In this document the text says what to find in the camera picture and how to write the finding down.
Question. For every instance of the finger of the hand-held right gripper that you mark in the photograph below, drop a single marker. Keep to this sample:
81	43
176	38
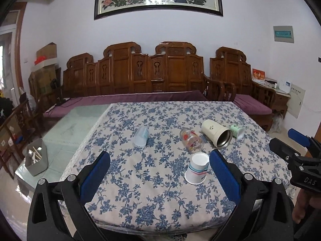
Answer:
282	146
298	135

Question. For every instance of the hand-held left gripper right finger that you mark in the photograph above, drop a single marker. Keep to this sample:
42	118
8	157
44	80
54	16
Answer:
224	178

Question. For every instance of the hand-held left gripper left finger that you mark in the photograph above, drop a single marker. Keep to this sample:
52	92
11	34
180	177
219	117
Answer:
96	178

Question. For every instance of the white striped paper cup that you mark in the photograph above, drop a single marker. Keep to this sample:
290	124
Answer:
196	170

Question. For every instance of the small green plastic cup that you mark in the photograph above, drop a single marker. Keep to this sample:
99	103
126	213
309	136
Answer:
237	131

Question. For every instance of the glass cup with red print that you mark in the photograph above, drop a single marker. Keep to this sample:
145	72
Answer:
191	141

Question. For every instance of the translucent plastic cup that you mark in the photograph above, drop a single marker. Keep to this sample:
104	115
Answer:
141	136

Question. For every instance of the person's right hand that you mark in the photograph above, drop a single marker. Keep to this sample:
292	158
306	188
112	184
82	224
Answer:
301	205

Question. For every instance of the clear plastic bag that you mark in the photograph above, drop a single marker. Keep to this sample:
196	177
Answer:
277	123

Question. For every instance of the white electrical cabinet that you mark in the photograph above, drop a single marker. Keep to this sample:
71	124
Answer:
297	103

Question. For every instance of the wooden side table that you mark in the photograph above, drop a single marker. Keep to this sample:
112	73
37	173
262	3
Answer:
279	100

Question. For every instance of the cream metal tumbler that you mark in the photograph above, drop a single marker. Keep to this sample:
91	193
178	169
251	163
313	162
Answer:
215	131

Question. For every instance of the white router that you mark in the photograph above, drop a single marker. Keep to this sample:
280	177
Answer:
284	85

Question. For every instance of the small purple seat cushion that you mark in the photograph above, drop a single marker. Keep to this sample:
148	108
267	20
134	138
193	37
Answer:
250	104

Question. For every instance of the blue floral tablecloth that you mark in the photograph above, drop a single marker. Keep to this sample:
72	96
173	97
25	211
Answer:
150	180

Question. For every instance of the grey utensil holder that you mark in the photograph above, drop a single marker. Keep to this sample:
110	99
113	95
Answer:
37	164

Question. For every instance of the wooden chopstick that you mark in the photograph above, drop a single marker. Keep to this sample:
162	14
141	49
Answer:
39	153

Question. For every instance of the white plastic spoon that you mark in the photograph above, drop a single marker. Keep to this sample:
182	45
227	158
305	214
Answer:
31	155

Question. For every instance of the red desk calendar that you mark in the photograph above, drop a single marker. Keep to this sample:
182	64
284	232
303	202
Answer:
258	76

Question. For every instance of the long purple seat cushion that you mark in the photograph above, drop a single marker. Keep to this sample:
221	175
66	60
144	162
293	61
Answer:
120	99

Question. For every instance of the carved wooden armchair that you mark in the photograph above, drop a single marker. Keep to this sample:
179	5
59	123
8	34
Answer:
233	70

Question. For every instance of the wooden chair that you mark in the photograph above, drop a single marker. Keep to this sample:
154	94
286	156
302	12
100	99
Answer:
17	128

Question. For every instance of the black standing fan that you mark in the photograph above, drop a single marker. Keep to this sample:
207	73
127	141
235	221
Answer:
56	87

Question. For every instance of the large brown cardboard box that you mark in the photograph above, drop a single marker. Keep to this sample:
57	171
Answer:
45	80

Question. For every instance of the carved wooden sofa bench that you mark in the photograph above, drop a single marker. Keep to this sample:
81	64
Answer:
140	72

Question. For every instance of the white cardboard box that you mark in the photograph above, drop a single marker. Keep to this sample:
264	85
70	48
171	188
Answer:
45	64

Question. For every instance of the grey wall panel box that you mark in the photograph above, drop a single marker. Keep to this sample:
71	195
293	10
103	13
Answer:
283	34

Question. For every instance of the wooden door frame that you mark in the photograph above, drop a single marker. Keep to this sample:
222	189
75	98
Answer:
19	42

